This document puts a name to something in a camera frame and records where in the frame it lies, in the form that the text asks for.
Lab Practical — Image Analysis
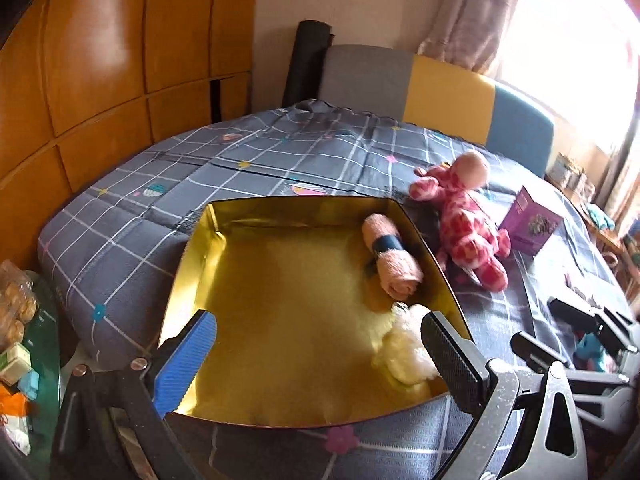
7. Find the gold storage box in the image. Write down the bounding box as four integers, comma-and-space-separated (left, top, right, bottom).
157, 196, 475, 431

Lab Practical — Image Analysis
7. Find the small teal box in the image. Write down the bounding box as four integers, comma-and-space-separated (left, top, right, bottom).
19, 369, 41, 401

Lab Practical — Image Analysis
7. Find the black rolled mat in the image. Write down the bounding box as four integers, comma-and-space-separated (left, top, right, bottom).
282, 20, 335, 108

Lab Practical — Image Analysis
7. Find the grey plaid quilt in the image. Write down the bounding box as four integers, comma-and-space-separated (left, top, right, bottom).
37, 99, 638, 480

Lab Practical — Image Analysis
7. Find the teal cloth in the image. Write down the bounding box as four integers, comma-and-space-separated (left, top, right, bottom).
587, 202, 616, 229

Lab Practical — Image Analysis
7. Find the wooden wardrobe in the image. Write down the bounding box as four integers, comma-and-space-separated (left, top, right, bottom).
0, 0, 261, 271

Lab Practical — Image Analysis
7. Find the row of tins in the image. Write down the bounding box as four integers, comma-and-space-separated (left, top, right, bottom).
552, 152, 596, 201

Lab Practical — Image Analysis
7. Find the bag of cookies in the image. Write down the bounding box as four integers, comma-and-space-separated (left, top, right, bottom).
0, 260, 40, 348

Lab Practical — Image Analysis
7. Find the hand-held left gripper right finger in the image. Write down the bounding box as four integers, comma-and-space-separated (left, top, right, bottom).
420, 310, 590, 480

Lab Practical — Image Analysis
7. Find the pale green box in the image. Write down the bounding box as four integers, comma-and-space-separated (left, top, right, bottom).
0, 342, 33, 386

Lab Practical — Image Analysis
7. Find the purple cardboard box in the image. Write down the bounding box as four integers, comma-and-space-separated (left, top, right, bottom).
499, 185, 565, 258

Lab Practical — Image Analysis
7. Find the green glass side table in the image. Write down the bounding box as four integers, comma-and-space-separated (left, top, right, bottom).
0, 260, 63, 461

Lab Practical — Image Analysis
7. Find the beige patterned curtain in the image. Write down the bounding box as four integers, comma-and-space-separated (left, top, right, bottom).
597, 105, 640, 241
417, 0, 531, 75

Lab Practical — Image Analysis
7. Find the pink sock blue band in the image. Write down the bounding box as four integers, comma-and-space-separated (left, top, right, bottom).
362, 213, 425, 299

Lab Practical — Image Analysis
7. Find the pink giraffe plush toy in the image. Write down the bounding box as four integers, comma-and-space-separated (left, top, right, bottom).
408, 151, 512, 292

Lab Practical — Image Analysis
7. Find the wooden nightstand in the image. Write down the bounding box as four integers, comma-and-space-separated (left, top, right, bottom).
545, 152, 640, 301

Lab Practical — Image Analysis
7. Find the grey yellow blue headboard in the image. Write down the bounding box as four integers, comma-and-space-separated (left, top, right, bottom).
317, 44, 556, 178

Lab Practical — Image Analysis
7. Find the orange wrapper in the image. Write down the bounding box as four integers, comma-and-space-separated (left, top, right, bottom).
0, 392, 38, 422

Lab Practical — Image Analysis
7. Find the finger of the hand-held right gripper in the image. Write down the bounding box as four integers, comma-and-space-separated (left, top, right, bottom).
510, 331, 631, 401
547, 297, 640, 356

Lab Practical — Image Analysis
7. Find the window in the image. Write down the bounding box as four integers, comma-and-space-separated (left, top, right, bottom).
500, 0, 640, 153

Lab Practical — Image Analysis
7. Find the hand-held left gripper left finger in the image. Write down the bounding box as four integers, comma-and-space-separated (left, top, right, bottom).
50, 309, 219, 480

